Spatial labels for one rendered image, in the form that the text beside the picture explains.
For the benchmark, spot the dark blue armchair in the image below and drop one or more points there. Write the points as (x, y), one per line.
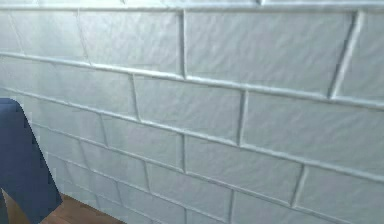
(20, 160)

